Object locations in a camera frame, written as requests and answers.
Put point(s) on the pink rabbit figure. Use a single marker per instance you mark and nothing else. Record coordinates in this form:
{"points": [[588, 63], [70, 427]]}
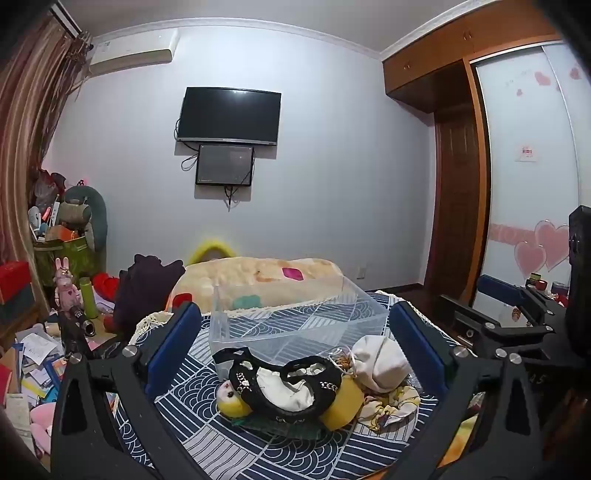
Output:
{"points": [[65, 286]]}

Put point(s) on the green bottle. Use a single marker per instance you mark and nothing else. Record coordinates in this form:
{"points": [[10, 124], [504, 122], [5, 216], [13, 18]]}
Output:
{"points": [[88, 297]]}

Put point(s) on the black tripod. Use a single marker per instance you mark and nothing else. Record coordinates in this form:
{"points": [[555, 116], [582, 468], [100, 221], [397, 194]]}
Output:
{"points": [[76, 325]]}

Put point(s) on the wall socket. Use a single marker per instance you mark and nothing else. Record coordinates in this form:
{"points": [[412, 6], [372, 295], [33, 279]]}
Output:
{"points": [[362, 271]]}

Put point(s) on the pink heart stickers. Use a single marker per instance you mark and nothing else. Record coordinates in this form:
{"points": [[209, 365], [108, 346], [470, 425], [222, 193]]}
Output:
{"points": [[545, 247]]}

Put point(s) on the green storage box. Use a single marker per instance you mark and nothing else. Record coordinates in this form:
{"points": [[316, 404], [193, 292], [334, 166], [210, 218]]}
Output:
{"points": [[67, 258]]}

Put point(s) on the floral cloth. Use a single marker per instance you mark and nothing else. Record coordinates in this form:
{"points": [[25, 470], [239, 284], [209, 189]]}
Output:
{"points": [[390, 408]]}

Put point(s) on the striped brown curtain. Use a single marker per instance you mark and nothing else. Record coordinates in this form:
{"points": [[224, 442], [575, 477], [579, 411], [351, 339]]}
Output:
{"points": [[27, 152]]}

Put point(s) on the red cloth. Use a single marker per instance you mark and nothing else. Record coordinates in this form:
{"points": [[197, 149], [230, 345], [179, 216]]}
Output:
{"points": [[105, 285]]}

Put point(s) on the black wall television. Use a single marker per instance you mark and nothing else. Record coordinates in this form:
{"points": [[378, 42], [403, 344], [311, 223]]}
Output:
{"points": [[229, 115]]}

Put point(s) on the yellow plush toy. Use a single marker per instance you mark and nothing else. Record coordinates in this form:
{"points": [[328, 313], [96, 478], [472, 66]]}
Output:
{"points": [[344, 406]]}

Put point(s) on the white air conditioner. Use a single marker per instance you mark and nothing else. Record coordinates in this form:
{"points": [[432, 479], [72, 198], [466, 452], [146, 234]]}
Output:
{"points": [[134, 53]]}

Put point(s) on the yellow blanket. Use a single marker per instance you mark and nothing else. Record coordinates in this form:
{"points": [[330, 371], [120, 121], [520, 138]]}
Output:
{"points": [[461, 429]]}

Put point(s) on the pink plush toy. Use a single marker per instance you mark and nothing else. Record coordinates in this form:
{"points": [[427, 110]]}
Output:
{"points": [[42, 422]]}

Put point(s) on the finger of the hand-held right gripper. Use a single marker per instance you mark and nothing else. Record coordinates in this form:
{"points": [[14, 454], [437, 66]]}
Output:
{"points": [[501, 290], [485, 330]]}

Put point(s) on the red box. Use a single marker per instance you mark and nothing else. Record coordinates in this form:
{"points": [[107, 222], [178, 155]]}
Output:
{"points": [[14, 277]]}

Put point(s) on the dark purple cloth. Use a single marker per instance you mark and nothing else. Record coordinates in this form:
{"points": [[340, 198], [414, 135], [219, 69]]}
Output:
{"points": [[141, 295]]}

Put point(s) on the white lace cloth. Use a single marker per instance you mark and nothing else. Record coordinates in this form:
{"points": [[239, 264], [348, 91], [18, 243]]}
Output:
{"points": [[150, 325]]}

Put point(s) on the brown wooden door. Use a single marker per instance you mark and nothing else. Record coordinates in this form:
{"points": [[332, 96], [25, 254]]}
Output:
{"points": [[455, 207]]}

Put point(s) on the small black wall monitor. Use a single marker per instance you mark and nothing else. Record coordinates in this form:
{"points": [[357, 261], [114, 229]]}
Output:
{"points": [[225, 165]]}

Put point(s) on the wooden wardrobe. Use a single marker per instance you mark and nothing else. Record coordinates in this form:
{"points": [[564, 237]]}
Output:
{"points": [[508, 138]]}

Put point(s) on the fluffy beige blanket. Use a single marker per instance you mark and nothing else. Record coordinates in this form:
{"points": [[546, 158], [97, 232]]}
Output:
{"points": [[258, 277]]}

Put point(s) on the white cloth hat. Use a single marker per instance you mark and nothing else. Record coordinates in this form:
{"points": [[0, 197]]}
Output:
{"points": [[383, 362]]}

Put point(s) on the clear plastic storage box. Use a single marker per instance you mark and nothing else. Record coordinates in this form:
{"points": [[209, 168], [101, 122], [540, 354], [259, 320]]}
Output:
{"points": [[295, 323]]}

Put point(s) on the yellow fluffy plush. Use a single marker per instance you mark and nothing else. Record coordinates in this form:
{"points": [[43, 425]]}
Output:
{"points": [[211, 250]]}

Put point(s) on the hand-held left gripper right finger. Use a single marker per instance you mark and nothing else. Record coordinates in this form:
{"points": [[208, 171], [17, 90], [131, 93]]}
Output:
{"points": [[418, 344]]}

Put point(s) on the grey-green plush toy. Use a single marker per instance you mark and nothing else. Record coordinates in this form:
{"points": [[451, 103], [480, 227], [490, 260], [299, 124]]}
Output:
{"points": [[87, 214]]}

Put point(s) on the pile of papers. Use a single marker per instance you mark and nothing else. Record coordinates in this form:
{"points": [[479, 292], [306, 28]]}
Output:
{"points": [[32, 364]]}

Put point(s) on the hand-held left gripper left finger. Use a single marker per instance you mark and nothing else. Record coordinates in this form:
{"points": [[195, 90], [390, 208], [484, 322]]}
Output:
{"points": [[175, 344]]}

